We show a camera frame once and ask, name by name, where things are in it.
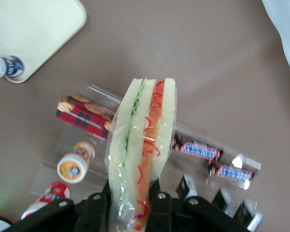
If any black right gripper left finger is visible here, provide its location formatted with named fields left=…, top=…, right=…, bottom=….
left=3, top=180, right=117, bottom=232

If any small black box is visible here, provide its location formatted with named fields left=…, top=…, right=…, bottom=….
left=211, top=188, right=238, bottom=216
left=178, top=174, right=199, bottom=202
left=236, top=198, right=264, bottom=232

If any red cap yogurt bottle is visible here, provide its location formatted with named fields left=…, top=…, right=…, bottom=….
left=20, top=181, right=72, bottom=221

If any clear acrylic tiered stand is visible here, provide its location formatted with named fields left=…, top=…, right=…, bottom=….
left=29, top=83, right=262, bottom=196

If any red plaid cookie box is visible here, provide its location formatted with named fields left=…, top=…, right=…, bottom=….
left=56, top=93, right=117, bottom=141

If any beige plastic tray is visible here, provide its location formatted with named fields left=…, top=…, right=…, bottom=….
left=0, top=0, right=87, bottom=84

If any Snickers bar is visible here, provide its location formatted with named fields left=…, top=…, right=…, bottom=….
left=206, top=163, right=256, bottom=186
left=173, top=138, right=223, bottom=165

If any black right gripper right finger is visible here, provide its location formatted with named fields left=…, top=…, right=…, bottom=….
left=146, top=179, right=251, bottom=232

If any triangular sandwich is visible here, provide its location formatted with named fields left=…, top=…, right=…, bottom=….
left=103, top=77, right=178, bottom=231

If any orange cap yogurt bottle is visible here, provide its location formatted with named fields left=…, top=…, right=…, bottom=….
left=57, top=141, right=96, bottom=185

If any blue cap yogurt bottle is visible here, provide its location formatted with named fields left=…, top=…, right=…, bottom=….
left=0, top=53, right=25, bottom=80

